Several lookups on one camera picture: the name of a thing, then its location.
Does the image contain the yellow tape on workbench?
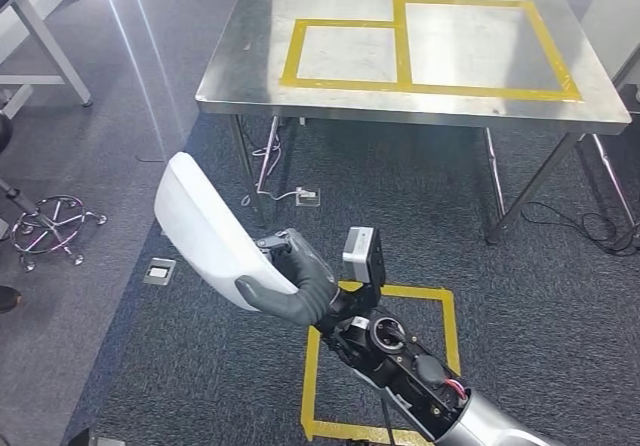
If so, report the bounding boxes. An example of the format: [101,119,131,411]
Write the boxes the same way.
[278,0,585,104]

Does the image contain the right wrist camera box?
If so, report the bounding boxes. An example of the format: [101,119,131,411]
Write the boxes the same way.
[342,225,387,302]

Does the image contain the grey top steel table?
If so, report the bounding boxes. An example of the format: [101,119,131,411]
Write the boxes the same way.
[580,0,640,232]

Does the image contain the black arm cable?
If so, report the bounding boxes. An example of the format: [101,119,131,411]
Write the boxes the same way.
[380,397,398,446]

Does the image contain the white plastic car part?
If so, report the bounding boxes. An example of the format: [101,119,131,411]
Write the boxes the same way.
[153,152,300,313]

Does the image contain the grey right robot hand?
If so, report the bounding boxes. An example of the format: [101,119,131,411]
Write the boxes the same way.
[235,228,340,328]

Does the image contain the stool with chrome base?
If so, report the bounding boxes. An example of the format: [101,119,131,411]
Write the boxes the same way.
[0,111,109,274]

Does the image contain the person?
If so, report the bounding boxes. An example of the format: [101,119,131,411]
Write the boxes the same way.
[0,285,23,314]

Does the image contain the steel workbench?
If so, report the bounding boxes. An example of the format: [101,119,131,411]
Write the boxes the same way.
[195,0,633,247]

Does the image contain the silver floor socket box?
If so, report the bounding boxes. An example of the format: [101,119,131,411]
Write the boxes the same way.
[143,257,177,287]
[294,185,322,208]

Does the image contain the yellow floor tape square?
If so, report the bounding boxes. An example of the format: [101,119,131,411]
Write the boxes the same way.
[300,282,463,446]

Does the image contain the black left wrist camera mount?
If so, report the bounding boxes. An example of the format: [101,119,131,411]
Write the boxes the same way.
[66,427,126,446]

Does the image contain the white leg table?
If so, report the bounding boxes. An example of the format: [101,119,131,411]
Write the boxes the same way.
[0,0,95,121]

